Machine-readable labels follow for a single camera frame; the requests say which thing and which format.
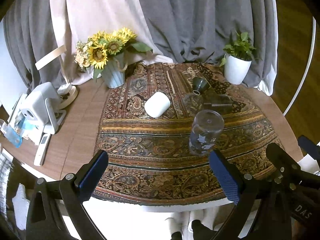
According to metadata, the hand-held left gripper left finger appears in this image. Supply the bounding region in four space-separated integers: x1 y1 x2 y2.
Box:
26 150 109 240

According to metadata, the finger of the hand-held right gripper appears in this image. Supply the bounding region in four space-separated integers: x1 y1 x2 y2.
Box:
297 135 320 161
266 142 301 190

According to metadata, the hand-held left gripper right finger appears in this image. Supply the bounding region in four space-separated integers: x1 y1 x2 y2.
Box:
209 150 293 240

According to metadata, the white cup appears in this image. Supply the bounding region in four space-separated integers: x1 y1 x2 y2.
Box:
144 92 171 118

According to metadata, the clear printed glass cup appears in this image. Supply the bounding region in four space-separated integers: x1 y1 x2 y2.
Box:
189 109 225 156

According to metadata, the dark green funnel-shaped cup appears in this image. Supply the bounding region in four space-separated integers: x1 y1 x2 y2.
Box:
192 77 209 96

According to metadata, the white remote control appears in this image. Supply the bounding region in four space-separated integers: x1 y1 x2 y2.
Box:
33 133 52 167

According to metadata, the person's black sock foot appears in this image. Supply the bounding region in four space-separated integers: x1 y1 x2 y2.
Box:
191 219 216 240

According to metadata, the patterned paisley table mat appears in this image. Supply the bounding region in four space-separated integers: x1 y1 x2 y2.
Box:
94 62 286 207

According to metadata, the round beige power strip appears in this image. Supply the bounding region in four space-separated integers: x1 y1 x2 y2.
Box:
57 83 79 109

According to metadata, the white projector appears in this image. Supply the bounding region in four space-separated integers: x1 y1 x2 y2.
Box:
19 82 67 134

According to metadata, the white hoop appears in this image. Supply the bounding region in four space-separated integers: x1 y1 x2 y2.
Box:
283 16 317 117

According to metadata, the blue plastic packet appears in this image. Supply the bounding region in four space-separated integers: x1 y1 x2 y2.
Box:
4 123 23 148

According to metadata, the light blue ribbed vase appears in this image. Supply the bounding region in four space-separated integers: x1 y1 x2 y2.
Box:
102 53 127 89

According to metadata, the white plant pot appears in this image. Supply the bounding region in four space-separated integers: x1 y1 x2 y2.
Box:
224 53 252 85

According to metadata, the green leafy plant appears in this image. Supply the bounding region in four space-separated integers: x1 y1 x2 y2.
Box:
219 31 261 67

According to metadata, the sunflower bouquet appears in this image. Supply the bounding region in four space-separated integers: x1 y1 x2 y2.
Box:
74 27 153 80

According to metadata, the beige curtain tieback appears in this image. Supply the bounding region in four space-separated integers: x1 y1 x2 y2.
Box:
35 45 67 71

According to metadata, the grey curtain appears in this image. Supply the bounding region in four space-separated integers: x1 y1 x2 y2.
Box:
3 0 68 88
135 0 276 88

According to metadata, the white curtain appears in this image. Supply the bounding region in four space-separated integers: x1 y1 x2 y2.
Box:
49 0 173 86

